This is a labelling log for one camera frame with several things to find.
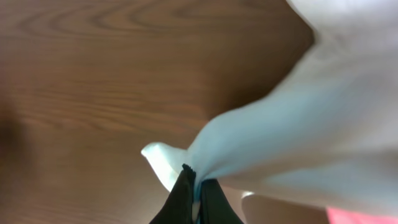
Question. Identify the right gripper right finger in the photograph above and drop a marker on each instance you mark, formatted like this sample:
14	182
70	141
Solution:
215	208

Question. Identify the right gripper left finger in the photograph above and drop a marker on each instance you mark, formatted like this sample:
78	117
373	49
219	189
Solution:
177	208

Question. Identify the white t-shirt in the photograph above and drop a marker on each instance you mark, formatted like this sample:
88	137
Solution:
326	136

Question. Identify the coral pink garment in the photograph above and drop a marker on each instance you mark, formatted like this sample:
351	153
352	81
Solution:
337	216

